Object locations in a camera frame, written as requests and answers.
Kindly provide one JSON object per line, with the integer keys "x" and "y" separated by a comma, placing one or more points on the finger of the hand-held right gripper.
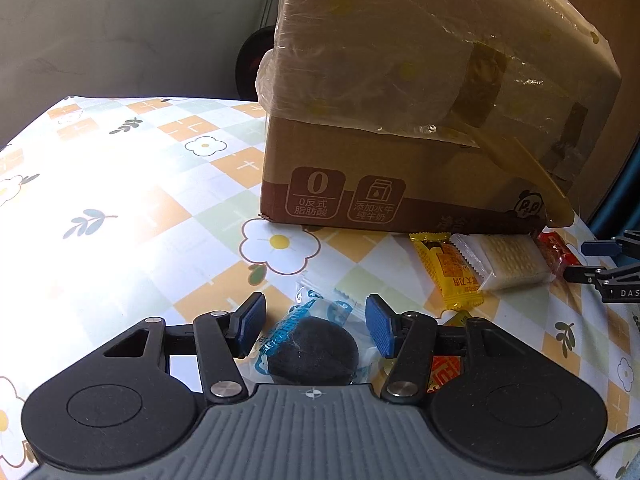
{"x": 620, "y": 285}
{"x": 602, "y": 248}

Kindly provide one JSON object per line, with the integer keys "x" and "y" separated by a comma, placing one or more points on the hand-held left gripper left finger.
{"x": 250, "y": 320}

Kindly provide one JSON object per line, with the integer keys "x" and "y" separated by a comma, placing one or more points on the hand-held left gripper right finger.
{"x": 380, "y": 325}

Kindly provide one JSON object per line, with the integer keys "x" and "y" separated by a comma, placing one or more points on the red snack packet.
{"x": 555, "y": 252}

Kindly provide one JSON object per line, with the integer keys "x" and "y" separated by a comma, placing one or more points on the black round cookie packet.
{"x": 312, "y": 345}

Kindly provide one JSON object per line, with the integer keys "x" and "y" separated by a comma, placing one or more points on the white cracker packet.
{"x": 510, "y": 257}

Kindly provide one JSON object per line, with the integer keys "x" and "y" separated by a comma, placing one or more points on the cardboard box with plastic liner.
{"x": 425, "y": 110}

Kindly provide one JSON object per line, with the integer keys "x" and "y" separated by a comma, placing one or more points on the orange snack packet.
{"x": 445, "y": 370}

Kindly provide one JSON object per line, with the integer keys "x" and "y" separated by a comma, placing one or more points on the yellow snack packet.
{"x": 450, "y": 270}

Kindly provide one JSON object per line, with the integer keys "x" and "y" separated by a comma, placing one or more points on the floral checked tablecloth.
{"x": 125, "y": 185}

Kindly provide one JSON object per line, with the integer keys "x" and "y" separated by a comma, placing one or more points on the black exercise bike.
{"x": 250, "y": 60}

